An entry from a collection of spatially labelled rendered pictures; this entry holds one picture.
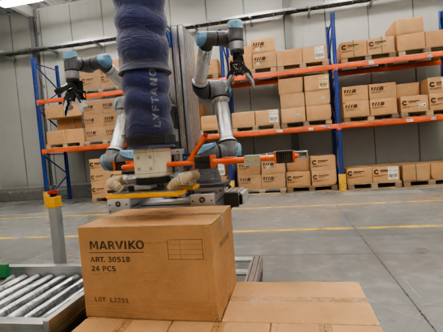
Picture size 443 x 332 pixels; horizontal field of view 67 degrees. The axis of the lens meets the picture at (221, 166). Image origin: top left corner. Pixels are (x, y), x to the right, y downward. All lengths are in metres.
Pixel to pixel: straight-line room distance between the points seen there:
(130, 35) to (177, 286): 1.06
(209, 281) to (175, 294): 0.16
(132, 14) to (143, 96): 0.34
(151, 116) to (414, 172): 8.02
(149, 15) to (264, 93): 8.51
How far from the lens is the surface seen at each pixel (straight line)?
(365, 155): 10.06
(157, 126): 1.49
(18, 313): 1.96
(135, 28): 1.58
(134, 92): 1.53
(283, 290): 1.72
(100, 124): 9.88
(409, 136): 10.34
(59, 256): 2.57
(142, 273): 1.51
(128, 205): 2.00
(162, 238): 1.42
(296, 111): 8.57
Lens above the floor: 1.23
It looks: 3 degrees down
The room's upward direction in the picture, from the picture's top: 4 degrees counter-clockwise
